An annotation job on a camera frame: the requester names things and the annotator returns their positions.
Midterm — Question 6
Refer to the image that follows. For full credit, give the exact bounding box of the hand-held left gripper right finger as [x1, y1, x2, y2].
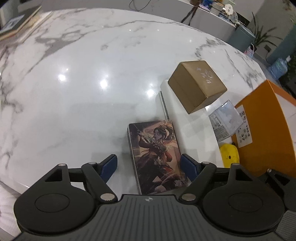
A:
[179, 153, 255, 203]

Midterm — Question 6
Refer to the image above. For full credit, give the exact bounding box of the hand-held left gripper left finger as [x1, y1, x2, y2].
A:
[44, 154, 118, 204]

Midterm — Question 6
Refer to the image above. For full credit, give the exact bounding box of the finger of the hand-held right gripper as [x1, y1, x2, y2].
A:
[265, 169, 296, 210]

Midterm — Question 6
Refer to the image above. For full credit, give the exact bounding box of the illustrated card box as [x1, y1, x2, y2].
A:
[127, 119, 189, 194]

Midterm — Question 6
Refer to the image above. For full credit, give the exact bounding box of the transparent plastic box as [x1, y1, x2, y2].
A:
[208, 100, 240, 142]

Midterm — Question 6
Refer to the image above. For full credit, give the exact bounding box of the orange cardboard box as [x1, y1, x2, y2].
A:
[231, 80, 296, 178]

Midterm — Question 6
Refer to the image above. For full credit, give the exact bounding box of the gold cube box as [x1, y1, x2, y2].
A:
[168, 60, 228, 114]

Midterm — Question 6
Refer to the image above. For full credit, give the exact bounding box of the white flat box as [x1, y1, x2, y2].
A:
[159, 79, 222, 149]

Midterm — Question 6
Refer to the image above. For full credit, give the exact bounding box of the yellow plastic item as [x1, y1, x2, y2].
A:
[219, 143, 240, 168]

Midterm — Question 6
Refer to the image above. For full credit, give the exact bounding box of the blue water jug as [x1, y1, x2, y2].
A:
[268, 57, 290, 80]

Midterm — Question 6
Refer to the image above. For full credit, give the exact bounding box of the woven bag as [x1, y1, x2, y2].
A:
[244, 44, 256, 57]

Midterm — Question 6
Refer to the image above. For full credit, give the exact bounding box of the grey trash bin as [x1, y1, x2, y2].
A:
[228, 23, 256, 52]

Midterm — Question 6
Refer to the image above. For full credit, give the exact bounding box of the marble television console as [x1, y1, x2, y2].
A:
[129, 0, 236, 42]

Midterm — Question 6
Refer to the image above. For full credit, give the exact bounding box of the long-leaf potted plant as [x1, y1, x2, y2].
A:
[251, 11, 284, 50]

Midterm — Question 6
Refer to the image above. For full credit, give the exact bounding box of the black book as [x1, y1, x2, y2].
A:
[0, 6, 42, 35]

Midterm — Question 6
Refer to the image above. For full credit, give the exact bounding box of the brown camera with strap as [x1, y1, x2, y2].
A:
[180, 0, 200, 26]

